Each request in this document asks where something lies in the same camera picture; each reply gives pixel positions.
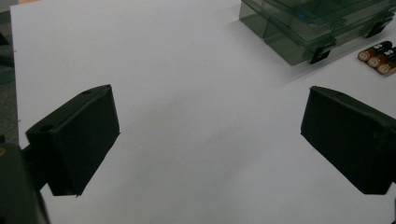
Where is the black and copper battery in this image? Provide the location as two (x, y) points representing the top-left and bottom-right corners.
(357, 40), (394, 63)
(375, 60), (396, 76)
(366, 46), (396, 69)

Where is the smoky transparent compartment storage box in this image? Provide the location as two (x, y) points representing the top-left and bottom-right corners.
(238, 0), (396, 66)

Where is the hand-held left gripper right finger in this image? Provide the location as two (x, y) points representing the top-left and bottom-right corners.
(300, 85), (396, 196)

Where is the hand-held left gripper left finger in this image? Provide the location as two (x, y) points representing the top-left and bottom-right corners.
(21, 84), (121, 197)

